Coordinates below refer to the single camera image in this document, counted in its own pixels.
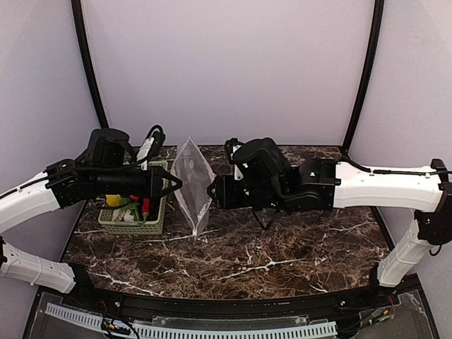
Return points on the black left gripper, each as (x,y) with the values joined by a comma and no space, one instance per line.
(155,181)

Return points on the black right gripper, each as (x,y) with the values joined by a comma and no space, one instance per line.
(221,191)

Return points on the clear zip top bag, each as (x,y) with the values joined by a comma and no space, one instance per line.
(196,174)

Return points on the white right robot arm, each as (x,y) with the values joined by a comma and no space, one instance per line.
(264,178)

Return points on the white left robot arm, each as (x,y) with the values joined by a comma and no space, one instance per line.
(108,166)

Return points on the red chili pepper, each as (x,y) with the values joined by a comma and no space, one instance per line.
(145,209)

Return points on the green leafy vegetable toy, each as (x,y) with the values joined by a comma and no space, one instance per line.
(129,203)

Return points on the green perforated plastic basket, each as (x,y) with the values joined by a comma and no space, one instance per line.
(153,225)

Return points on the yellow lemon toy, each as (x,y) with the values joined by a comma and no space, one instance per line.
(113,200)

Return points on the white garlic toy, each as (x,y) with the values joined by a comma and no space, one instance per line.
(121,215)

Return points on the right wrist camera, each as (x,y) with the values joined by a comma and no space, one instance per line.
(230,147)

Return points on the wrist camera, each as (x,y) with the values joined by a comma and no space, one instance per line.
(151,146)
(230,147)

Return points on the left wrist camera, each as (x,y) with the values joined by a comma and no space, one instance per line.
(151,146)

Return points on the white slotted cable duct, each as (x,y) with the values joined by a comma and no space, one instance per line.
(170,327)

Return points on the black front table rail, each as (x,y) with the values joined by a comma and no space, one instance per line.
(343,306)

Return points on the black left frame post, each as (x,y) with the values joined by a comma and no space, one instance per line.
(88,67)

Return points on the black frame post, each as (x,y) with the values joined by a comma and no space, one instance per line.
(88,67)
(373,41)

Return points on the black right frame post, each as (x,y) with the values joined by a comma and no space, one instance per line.
(373,41)

